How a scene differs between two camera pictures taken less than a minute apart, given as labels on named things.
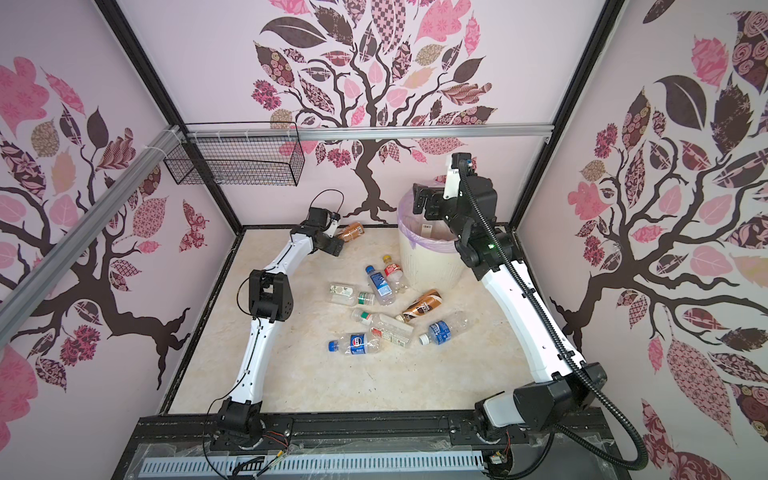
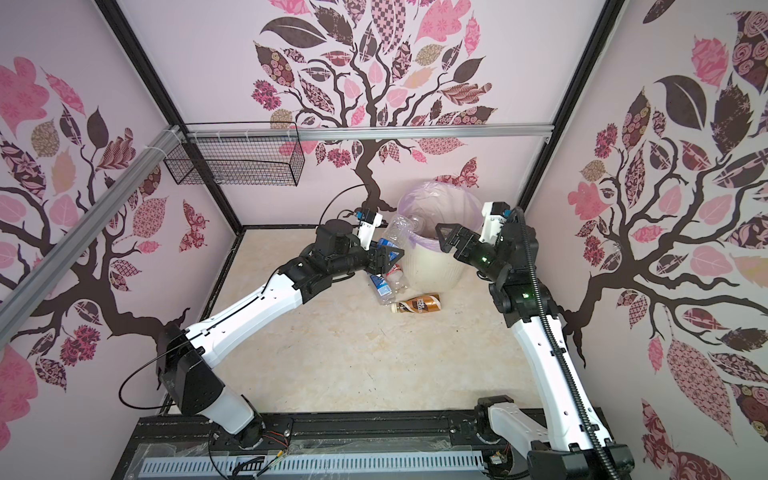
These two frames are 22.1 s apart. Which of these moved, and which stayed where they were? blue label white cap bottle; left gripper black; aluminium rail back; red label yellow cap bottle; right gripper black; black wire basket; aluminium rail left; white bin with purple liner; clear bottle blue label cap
Moved: right gripper black; blue label white cap bottle; left gripper black
Stayed: red label yellow cap bottle; aluminium rail left; clear bottle blue label cap; aluminium rail back; black wire basket; white bin with purple liner
